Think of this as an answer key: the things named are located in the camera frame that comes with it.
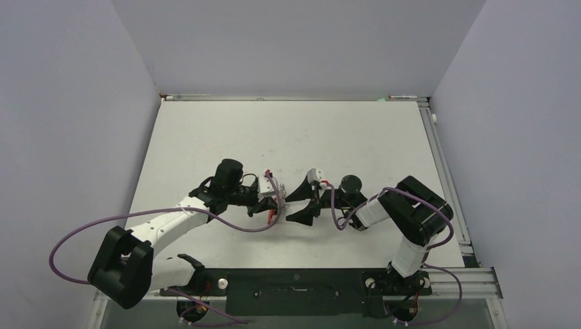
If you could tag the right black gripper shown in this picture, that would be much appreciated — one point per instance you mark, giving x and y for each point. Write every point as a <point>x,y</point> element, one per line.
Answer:
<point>303,192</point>

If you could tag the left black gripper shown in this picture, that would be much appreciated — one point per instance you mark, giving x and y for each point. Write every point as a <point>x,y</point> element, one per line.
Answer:
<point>264,205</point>

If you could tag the red handled key tool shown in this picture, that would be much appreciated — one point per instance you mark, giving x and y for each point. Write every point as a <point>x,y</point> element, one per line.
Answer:
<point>274,216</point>

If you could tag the silver wire keyrings bunch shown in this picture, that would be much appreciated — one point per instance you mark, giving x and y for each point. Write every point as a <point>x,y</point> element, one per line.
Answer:
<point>281,197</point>

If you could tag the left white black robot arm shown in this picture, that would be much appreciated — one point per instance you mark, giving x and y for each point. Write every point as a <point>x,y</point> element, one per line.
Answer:
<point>128,266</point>

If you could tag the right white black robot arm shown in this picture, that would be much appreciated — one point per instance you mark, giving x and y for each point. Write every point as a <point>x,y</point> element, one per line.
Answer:
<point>417,211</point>

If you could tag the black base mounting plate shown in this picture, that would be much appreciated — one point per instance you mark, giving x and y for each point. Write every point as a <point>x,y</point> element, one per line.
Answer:
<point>367,305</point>

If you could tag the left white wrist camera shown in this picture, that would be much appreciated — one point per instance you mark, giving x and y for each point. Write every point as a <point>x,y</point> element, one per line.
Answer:
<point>268,186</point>

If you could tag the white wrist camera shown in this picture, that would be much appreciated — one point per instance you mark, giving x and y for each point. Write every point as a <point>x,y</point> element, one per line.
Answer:
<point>268,186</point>
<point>315,176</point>

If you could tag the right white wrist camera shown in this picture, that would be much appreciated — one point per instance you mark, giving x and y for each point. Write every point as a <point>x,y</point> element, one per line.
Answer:
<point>315,176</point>

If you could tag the marker pen on back rail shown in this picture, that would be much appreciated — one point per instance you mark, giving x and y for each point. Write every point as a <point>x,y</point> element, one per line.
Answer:
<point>403,97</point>

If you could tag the aluminium front frame rail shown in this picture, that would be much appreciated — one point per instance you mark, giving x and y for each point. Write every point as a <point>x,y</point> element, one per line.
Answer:
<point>478,283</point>

